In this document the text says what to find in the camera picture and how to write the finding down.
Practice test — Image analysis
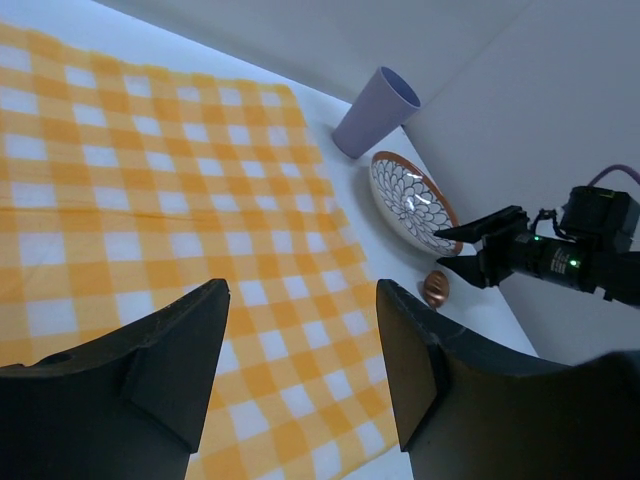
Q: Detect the yellow white checkered cloth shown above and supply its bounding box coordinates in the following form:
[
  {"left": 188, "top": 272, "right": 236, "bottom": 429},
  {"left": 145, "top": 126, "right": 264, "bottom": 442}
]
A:
[{"left": 1, "top": 24, "right": 397, "bottom": 479}]

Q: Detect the copper long-handled spoon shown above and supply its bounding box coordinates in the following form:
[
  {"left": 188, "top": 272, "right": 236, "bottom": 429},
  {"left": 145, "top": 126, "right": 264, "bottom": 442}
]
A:
[{"left": 422, "top": 270, "right": 450, "bottom": 309}]

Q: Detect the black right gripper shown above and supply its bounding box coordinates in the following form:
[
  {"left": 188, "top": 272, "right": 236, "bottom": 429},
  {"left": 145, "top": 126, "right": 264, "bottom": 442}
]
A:
[{"left": 434, "top": 187, "right": 639, "bottom": 303}]

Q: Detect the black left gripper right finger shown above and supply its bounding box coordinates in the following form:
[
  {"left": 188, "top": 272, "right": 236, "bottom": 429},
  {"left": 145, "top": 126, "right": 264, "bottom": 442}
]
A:
[{"left": 376, "top": 280, "right": 639, "bottom": 479}]

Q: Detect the patterned ceramic plate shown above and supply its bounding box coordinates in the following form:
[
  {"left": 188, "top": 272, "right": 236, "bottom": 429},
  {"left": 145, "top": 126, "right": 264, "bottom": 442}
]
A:
[{"left": 369, "top": 151, "right": 463, "bottom": 257}]

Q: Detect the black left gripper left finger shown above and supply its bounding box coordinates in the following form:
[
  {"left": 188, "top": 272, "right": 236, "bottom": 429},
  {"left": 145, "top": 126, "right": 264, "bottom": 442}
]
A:
[{"left": 1, "top": 279, "right": 230, "bottom": 479}]

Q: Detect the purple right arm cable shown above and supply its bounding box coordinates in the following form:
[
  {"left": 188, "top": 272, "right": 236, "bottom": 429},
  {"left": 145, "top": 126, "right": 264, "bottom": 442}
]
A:
[{"left": 588, "top": 164, "right": 640, "bottom": 189}]

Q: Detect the lavender plastic cup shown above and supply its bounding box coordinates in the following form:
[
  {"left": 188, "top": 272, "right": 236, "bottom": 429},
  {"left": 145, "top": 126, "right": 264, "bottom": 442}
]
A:
[{"left": 332, "top": 66, "right": 421, "bottom": 159}]

